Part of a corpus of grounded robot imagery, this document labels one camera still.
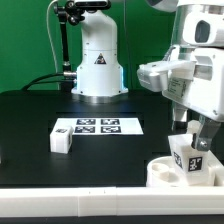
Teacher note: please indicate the white marker sheet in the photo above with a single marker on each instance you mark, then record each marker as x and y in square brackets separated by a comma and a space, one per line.
[99, 126]

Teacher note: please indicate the white round stool seat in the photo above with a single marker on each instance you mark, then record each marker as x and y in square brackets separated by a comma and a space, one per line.
[161, 173]

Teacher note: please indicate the white front wall rail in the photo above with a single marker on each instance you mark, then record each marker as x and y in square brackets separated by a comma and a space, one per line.
[110, 201]

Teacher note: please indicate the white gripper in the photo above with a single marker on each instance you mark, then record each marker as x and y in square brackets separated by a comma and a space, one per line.
[193, 78]

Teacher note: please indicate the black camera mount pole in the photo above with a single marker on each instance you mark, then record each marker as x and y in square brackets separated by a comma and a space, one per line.
[67, 14]

